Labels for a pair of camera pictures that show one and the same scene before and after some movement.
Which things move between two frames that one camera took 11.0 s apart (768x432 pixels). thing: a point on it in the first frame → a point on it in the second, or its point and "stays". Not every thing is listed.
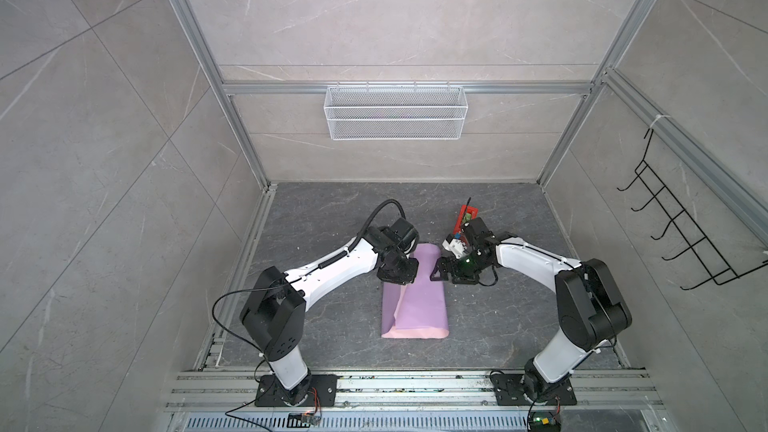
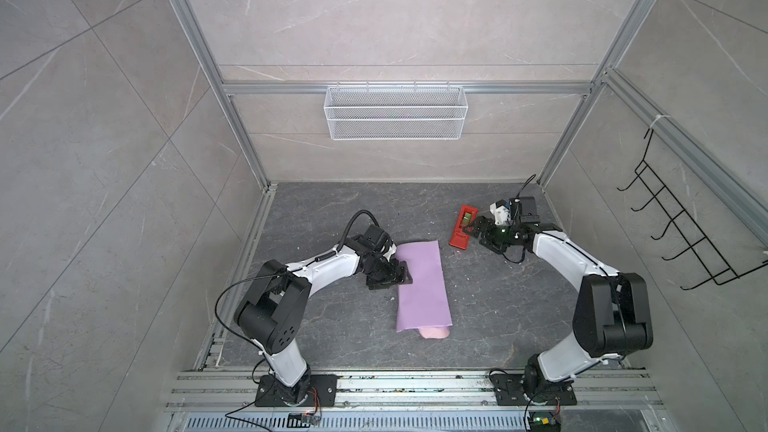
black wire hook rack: (679, 216) stays
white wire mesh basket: (395, 112) stays
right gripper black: (455, 275) → (487, 235)
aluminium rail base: (212, 401) stays
